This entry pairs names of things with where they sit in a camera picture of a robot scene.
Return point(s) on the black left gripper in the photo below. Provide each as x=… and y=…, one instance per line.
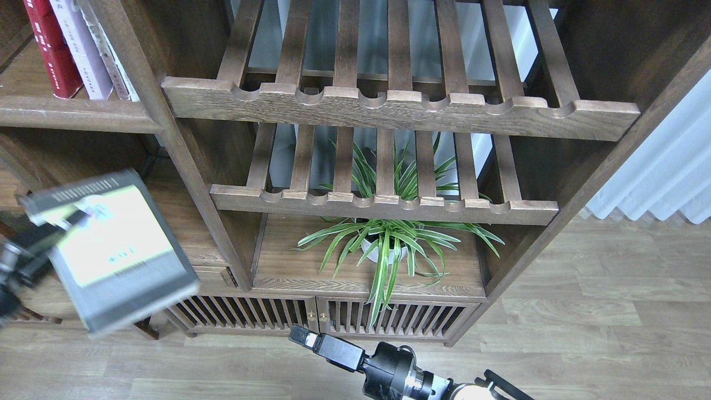
x=25, y=262

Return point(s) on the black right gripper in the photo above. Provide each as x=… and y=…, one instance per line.
x=390, y=372

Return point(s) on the black and green book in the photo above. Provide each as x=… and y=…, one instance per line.
x=121, y=262

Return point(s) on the red cover book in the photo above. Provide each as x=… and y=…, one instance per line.
x=63, y=73

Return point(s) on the lavender cover book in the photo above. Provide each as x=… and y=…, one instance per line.
x=85, y=53

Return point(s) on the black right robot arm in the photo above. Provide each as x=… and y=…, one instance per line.
x=492, y=386

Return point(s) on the green spider plant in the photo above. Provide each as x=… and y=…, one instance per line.
x=390, y=240

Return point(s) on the dark wooden bookshelf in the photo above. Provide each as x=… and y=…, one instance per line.
x=515, y=112

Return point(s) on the worn standing book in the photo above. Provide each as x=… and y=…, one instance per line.
x=118, y=75

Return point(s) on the white curtain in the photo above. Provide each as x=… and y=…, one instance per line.
x=669, y=173

